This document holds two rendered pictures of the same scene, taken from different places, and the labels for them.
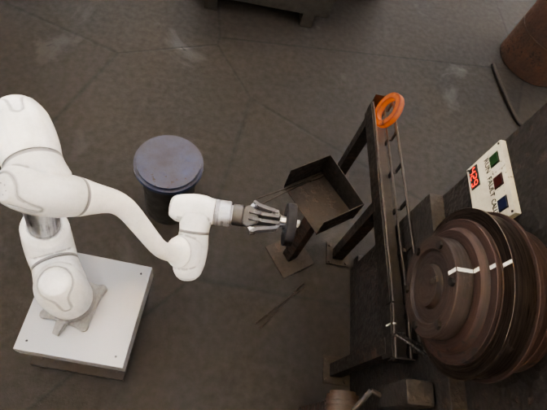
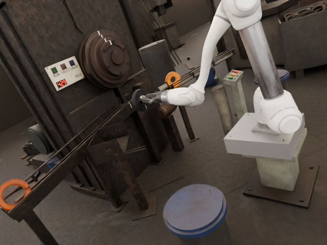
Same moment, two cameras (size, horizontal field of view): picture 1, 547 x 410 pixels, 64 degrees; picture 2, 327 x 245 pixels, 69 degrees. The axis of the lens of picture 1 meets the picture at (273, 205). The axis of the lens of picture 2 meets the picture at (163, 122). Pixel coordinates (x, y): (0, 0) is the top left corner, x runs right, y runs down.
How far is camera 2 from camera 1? 2.16 m
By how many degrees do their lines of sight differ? 85
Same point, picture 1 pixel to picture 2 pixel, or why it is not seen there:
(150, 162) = (209, 204)
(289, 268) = (150, 200)
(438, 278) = (114, 50)
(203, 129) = not seen: outside the picture
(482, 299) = (111, 38)
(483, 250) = (98, 40)
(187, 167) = (179, 199)
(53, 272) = not seen: hidden behind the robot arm
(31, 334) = not seen: hidden behind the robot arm
